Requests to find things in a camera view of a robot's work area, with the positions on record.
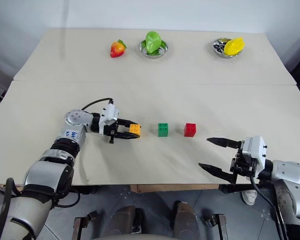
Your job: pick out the rusty metal bracket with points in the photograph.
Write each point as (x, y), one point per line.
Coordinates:
(83, 221)
(218, 225)

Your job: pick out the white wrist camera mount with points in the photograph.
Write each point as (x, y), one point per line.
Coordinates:
(110, 115)
(255, 150)

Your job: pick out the white sneaker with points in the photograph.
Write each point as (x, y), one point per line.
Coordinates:
(249, 197)

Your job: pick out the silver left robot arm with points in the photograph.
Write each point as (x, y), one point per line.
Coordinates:
(47, 172)

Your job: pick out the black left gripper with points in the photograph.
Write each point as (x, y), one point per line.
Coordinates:
(112, 131)

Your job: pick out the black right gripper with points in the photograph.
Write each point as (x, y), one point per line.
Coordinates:
(242, 166)

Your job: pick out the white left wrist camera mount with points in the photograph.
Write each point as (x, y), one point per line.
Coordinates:
(110, 115)

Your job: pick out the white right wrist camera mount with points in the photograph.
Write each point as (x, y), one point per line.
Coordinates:
(255, 150)

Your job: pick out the red toy strawberry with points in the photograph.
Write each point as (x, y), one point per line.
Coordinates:
(118, 49)

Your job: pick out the yellow toy brick cube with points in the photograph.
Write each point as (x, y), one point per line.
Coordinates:
(135, 128)

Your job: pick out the green toy pepper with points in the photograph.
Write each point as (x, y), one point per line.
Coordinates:
(153, 42)

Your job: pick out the yellow toy fruit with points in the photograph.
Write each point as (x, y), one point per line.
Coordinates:
(234, 46)

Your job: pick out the red toy brick cube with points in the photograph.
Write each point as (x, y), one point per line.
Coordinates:
(190, 130)

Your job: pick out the black table frame bar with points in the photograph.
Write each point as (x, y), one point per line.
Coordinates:
(236, 188)
(86, 190)

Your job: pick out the shiny steel bowl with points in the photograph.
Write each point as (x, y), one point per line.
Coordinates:
(218, 47)
(158, 53)

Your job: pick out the brown cardboard box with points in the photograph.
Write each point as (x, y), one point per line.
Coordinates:
(175, 188)

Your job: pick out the green toy brick cube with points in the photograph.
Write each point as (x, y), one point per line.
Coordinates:
(163, 129)

